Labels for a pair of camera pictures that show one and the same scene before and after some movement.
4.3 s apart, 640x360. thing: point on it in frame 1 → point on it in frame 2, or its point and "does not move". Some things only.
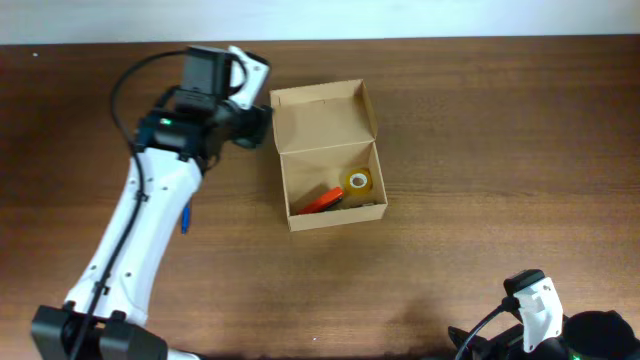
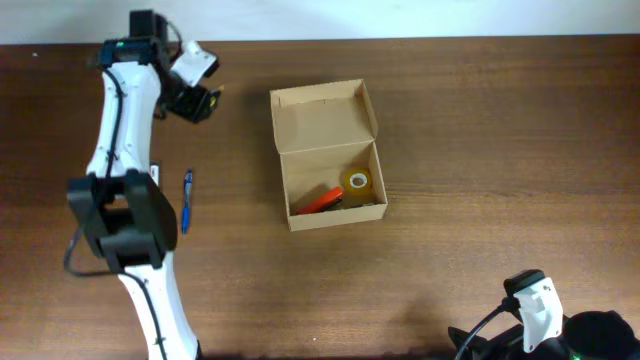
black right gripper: (470, 342) does not move
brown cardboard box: (327, 137) does not move
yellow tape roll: (358, 181) does not move
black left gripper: (255, 128) → (195, 103)
